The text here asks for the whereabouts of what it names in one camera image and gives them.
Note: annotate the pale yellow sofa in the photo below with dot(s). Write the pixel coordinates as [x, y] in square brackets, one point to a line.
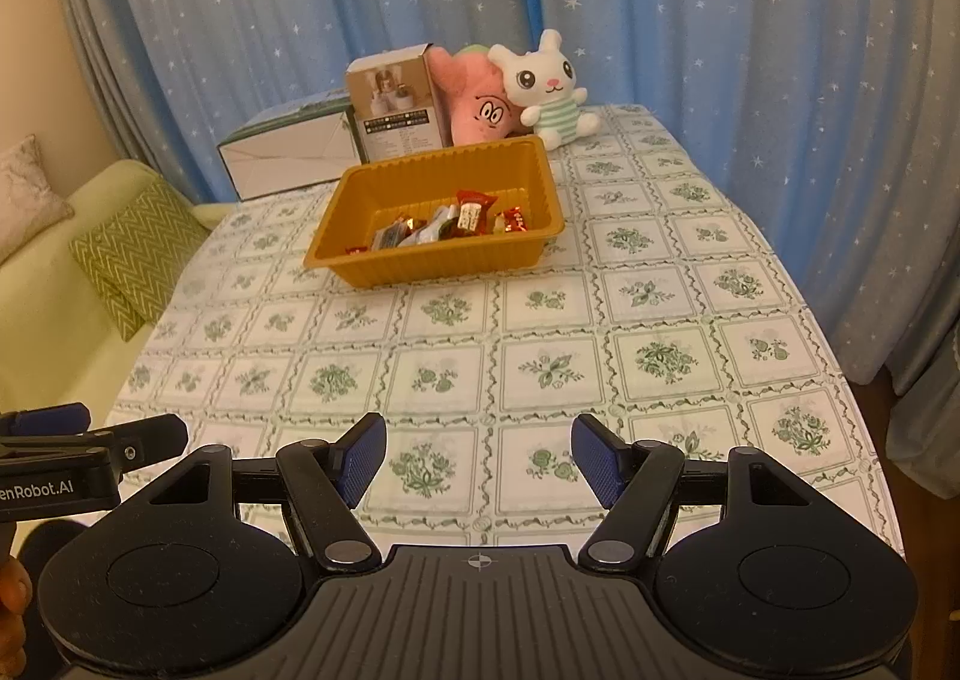
[45, 320]

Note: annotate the white bunny plush toy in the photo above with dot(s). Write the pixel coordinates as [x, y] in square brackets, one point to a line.
[540, 80]

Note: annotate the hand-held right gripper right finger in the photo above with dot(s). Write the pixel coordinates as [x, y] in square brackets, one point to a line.
[596, 459]

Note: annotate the person's left hand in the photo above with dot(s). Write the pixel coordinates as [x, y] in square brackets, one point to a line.
[11, 605]

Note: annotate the large white cardboard box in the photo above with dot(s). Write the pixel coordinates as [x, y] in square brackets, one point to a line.
[285, 155]

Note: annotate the blue star curtain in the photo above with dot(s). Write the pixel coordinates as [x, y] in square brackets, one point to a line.
[300, 12]

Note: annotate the silver and green snack packet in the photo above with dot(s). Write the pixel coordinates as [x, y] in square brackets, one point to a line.
[424, 230]

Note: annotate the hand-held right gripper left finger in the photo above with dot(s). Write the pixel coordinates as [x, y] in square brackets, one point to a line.
[360, 459]

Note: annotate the grey lace-trim curtain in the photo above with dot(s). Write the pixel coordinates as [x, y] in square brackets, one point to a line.
[937, 380]

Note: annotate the large red gold-centre snack packet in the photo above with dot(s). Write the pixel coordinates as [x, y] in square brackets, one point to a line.
[472, 209]

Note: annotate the small beige product box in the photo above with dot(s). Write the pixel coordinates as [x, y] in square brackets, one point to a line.
[390, 102]

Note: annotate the pink plush toy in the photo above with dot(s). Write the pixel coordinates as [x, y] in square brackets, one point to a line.
[480, 110]

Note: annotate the orange plastic tray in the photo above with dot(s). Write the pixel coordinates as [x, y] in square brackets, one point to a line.
[360, 200]

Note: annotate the grey clear snack packet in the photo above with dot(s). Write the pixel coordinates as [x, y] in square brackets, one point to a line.
[386, 237]

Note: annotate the green floral tablecloth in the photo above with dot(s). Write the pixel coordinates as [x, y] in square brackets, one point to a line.
[675, 290]

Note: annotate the shiny red foil candy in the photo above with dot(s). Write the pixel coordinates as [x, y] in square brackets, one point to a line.
[517, 220]

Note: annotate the green zigzag cushion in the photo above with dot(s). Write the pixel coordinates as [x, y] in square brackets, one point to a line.
[135, 252]

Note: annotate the beige cushion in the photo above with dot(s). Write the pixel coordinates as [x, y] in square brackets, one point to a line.
[26, 200]

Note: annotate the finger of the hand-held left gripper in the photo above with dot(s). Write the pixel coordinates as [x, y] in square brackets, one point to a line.
[150, 444]
[52, 417]

